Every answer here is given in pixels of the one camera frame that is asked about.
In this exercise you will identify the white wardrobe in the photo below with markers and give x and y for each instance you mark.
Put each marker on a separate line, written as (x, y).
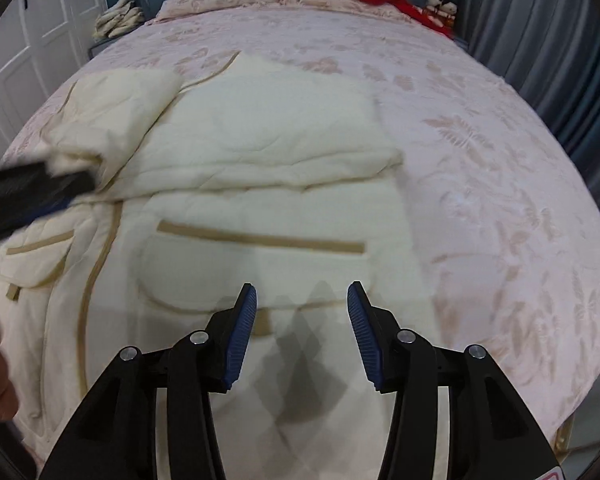
(35, 25)

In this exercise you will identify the cream quilted jacket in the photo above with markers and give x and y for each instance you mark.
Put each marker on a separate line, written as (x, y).
(260, 160)

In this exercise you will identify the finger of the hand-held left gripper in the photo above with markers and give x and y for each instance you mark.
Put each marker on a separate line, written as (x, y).
(67, 190)

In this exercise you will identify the blue nightstand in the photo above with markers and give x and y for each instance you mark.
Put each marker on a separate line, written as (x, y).
(102, 47)

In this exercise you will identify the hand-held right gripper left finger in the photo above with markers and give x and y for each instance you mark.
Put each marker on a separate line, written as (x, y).
(243, 317)

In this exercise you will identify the striped folded cloth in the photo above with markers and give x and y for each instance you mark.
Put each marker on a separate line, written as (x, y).
(117, 17)

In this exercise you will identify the pink floral bedspread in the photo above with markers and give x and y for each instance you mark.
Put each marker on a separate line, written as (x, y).
(480, 160)

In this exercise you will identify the white plush toy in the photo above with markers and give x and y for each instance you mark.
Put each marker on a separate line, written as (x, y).
(442, 7)

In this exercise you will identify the grey curtain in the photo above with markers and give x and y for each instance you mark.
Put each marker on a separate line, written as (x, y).
(540, 45)

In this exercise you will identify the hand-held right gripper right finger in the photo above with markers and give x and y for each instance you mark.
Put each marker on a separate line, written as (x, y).
(360, 320)

